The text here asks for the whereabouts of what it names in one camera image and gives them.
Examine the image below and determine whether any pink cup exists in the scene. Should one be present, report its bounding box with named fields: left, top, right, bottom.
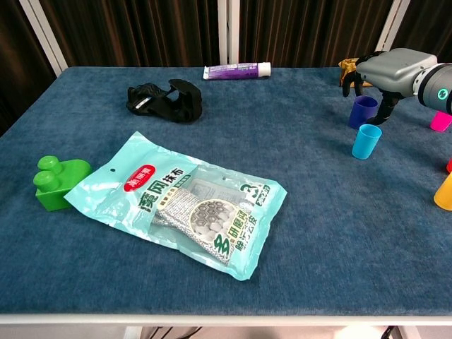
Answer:
left=429, top=109, right=452, bottom=132

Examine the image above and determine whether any gold biscuit pack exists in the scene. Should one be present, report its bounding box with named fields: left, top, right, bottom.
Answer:
left=338, top=58, right=376, bottom=88

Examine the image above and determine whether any black cable bundle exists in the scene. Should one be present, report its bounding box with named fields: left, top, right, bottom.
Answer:
left=146, top=326, right=203, bottom=339

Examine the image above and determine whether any dark blue cup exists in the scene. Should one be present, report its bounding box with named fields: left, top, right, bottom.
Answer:
left=348, top=95, right=379, bottom=130

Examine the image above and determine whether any purple toothpaste tube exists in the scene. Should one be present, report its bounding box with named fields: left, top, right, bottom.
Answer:
left=202, top=61, right=272, bottom=81

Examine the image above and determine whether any white frame post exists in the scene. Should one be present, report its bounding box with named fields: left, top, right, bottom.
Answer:
left=217, top=0, right=241, bottom=68
left=19, top=0, right=69, bottom=77
left=373, top=0, right=412, bottom=54

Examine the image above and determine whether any dark brown curtain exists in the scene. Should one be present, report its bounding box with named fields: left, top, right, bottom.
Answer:
left=239, top=0, right=393, bottom=68
left=38, top=0, right=220, bottom=68
left=0, top=0, right=57, bottom=137
left=391, top=0, right=452, bottom=66

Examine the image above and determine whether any light blue cup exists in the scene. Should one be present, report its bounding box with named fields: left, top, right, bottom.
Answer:
left=351, top=124, right=383, bottom=160

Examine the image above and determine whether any blue table mat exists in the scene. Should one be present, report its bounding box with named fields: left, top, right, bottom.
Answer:
left=0, top=66, right=452, bottom=316

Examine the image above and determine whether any orange cup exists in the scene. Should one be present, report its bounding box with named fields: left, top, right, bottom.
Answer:
left=433, top=172, right=452, bottom=212

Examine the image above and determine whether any green toy block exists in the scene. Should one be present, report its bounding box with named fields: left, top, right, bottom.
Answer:
left=32, top=155, right=93, bottom=212

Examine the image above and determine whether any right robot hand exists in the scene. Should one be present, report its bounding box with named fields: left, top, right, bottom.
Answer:
left=341, top=48, right=439, bottom=126

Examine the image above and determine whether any teal dishcloth package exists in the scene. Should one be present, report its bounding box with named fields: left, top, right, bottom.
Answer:
left=63, top=131, right=288, bottom=282

